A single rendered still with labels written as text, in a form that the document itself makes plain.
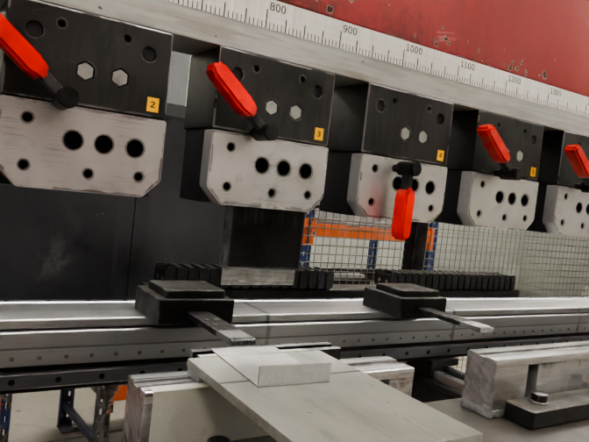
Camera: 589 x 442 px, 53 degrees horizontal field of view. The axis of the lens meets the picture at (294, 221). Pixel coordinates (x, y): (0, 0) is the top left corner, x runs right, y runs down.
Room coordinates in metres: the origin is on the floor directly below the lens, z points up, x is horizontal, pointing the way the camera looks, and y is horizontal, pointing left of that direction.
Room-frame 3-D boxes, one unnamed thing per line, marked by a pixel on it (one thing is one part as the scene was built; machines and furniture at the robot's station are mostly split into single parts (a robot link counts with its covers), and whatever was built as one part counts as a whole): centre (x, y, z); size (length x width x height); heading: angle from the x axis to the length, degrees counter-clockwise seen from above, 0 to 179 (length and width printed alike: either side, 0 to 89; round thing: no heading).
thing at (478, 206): (0.91, -0.28, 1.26); 0.15 x 0.09 x 0.17; 123
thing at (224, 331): (0.85, 0.12, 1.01); 0.26 x 0.12 x 0.05; 33
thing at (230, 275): (0.71, 0.04, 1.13); 0.10 x 0.02 x 0.10; 123
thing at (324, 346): (0.73, 0.01, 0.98); 0.20 x 0.03 x 0.03; 123
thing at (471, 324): (1.10, -0.27, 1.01); 0.26 x 0.12 x 0.05; 33
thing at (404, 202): (0.74, -0.13, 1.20); 0.04 x 0.02 x 0.10; 33
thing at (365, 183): (0.80, -0.11, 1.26); 0.15 x 0.09 x 0.17; 123
